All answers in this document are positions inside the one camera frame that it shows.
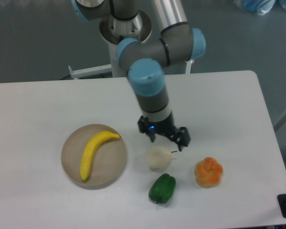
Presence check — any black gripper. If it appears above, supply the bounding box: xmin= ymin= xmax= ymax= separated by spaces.
xmin=138 ymin=113 xmax=191 ymax=152

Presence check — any yellow banana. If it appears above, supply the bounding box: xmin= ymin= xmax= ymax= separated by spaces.
xmin=80 ymin=131 xmax=120 ymax=181

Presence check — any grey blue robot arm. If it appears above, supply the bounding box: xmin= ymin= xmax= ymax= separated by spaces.
xmin=72 ymin=0 xmax=206 ymax=150

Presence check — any beige round plate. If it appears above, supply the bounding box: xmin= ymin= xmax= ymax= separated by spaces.
xmin=61 ymin=124 xmax=127 ymax=189

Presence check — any white pear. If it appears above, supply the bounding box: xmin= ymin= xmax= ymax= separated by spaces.
xmin=145 ymin=146 xmax=177 ymax=171

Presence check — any green bell pepper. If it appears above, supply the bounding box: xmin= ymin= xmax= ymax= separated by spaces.
xmin=148 ymin=173 xmax=176 ymax=204

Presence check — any blue plastic bag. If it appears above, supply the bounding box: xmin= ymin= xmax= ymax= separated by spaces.
xmin=233 ymin=0 xmax=276 ymax=16

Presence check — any white bracket right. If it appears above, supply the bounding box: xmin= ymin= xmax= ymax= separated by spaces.
xmin=185 ymin=59 xmax=194 ymax=74

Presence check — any white bracket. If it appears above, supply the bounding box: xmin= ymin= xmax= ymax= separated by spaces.
xmin=68 ymin=64 xmax=112 ymax=79
xmin=185 ymin=59 xmax=194 ymax=74

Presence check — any white bracket left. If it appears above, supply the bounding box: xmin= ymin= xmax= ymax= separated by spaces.
xmin=68 ymin=64 xmax=112 ymax=79

